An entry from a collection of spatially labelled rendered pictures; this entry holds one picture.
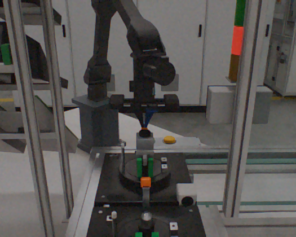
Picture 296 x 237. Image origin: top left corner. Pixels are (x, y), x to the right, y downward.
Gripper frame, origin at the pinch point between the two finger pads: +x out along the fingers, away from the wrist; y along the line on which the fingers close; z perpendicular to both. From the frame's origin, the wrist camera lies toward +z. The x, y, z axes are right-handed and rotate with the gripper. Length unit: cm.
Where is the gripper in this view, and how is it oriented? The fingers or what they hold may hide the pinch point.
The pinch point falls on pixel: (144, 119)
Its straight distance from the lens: 83.7
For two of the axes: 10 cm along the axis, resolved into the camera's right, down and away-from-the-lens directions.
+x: 0.0, 9.2, 3.8
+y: -10.0, 0.1, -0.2
